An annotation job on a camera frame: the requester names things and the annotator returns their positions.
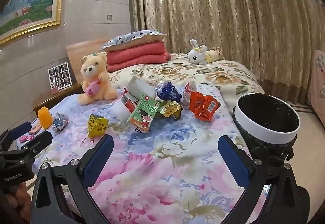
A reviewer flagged white bin with black bag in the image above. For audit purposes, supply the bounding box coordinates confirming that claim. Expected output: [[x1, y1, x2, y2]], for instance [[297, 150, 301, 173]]
[[232, 93, 300, 169]]

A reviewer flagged white rabbit plush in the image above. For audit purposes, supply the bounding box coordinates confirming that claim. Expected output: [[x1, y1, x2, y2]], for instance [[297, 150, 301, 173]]
[[187, 39, 211, 65]]

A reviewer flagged wooden nightstand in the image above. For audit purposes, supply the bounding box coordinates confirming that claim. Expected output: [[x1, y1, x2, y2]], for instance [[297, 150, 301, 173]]
[[32, 83, 84, 118]]

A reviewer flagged green milk carton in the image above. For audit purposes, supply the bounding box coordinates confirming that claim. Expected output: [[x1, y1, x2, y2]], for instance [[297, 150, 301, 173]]
[[126, 94, 160, 133]]

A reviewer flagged green and yellow snack bag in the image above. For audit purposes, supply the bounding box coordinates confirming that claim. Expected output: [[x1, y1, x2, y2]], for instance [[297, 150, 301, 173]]
[[155, 100, 183, 120]]

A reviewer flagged yellow drink carton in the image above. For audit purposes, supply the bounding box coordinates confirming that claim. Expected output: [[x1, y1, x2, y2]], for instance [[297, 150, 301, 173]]
[[88, 114, 109, 139]]

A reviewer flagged beige floral duvet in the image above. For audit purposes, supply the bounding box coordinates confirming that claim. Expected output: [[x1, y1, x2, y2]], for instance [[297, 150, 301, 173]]
[[108, 53, 266, 113]]

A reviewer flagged white foam block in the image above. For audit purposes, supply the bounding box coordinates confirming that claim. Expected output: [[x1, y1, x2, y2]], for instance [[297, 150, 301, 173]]
[[110, 78, 163, 124]]

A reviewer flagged blue and white wrapper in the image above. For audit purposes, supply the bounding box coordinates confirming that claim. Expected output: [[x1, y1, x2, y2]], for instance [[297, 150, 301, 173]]
[[52, 112, 69, 133]]

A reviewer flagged shiny orange snack bag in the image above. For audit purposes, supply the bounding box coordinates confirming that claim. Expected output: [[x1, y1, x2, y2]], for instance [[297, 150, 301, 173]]
[[189, 91, 222, 121]]

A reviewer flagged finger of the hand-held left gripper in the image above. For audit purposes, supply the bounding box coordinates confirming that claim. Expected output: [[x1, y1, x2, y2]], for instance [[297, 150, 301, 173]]
[[0, 121, 32, 144], [15, 131, 53, 161]]

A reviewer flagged orange-yellow plastic toy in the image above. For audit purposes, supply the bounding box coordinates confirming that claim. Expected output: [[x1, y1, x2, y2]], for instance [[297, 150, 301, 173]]
[[38, 107, 53, 130]]

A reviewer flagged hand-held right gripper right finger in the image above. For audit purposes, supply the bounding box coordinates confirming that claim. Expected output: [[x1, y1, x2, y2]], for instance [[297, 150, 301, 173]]
[[218, 135, 305, 224]]

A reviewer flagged photo grid frame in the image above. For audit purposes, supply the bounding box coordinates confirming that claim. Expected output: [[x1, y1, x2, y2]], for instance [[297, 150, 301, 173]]
[[48, 62, 73, 91]]

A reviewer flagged blue plastic wrapper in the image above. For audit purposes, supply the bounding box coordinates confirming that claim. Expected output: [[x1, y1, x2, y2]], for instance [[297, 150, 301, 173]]
[[155, 81, 183, 103]]

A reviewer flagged small beige bear plush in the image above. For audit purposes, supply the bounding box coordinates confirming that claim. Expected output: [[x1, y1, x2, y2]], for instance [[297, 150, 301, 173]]
[[207, 47, 225, 62]]

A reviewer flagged red snack bag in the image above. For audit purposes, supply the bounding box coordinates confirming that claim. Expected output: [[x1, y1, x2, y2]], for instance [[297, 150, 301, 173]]
[[120, 92, 140, 113]]

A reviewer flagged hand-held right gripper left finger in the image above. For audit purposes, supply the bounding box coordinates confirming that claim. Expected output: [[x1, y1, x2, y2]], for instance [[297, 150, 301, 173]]
[[30, 135, 115, 224]]

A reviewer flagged beige patterned curtain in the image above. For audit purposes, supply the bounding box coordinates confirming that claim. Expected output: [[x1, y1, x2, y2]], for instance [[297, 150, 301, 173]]
[[131, 0, 325, 113]]

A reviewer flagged pink floral blanket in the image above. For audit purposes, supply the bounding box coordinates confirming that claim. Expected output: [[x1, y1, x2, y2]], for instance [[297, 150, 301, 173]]
[[19, 83, 267, 224]]

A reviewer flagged small beige box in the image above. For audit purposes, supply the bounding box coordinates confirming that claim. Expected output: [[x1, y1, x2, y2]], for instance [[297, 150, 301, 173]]
[[28, 124, 42, 135]]

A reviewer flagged white and red plastic wrapper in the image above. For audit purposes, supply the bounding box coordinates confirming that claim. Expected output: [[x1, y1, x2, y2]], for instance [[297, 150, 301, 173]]
[[182, 81, 198, 104]]

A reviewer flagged wooden headboard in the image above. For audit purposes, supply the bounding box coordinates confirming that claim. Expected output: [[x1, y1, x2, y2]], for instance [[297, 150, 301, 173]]
[[66, 39, 109, 85]]

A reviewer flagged folded red quilt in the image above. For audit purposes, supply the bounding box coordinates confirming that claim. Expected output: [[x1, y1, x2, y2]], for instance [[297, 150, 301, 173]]
[[106, 41, 172, 73]]

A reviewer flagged peach teddy bear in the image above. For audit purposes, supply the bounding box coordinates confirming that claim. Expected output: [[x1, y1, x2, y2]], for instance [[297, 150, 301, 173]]
[[77, 52, 118, 106]]

